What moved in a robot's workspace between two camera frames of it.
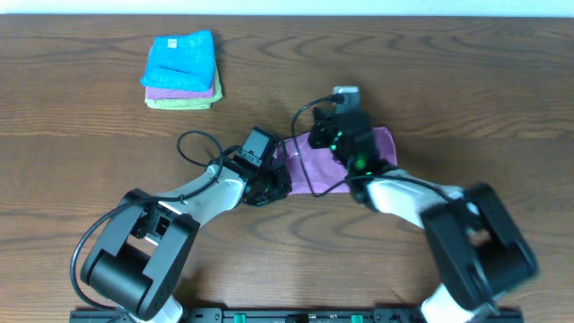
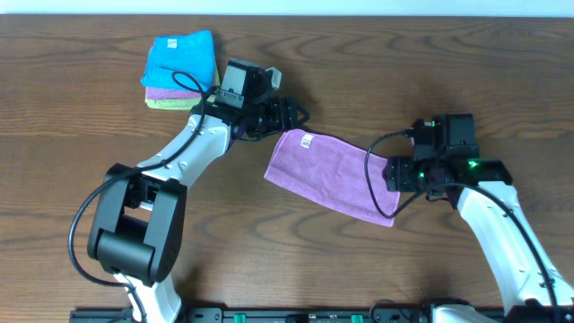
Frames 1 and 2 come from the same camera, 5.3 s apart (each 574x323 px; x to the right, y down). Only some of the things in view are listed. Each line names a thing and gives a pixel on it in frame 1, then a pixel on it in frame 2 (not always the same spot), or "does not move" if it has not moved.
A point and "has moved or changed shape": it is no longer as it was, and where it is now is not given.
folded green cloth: (203, 102) does not move
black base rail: (296, 315) does not move
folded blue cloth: (181, 62) does not move
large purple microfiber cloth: (320, 170) has moved or changed shape
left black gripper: (275, 184) to (287, 114)
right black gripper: (324, 135) to (394, 174)
